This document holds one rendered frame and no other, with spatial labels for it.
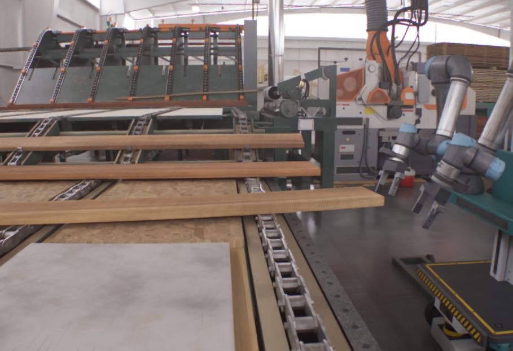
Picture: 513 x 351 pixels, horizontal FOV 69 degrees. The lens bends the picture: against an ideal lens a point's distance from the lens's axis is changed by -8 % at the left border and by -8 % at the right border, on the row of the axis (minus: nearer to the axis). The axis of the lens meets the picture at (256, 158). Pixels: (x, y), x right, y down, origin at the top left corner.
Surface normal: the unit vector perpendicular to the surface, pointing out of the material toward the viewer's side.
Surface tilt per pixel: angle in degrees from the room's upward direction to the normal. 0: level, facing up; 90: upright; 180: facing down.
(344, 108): 90
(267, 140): 22
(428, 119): 90
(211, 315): 0
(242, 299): 0
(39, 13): 90
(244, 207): 90
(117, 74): 46
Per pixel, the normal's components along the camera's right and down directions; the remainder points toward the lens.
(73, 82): 0.06, -0.57
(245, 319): 0.00, -0.99
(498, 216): -1.00, 0.00
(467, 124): 0.08, 0.15
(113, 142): 0.03, -0.86
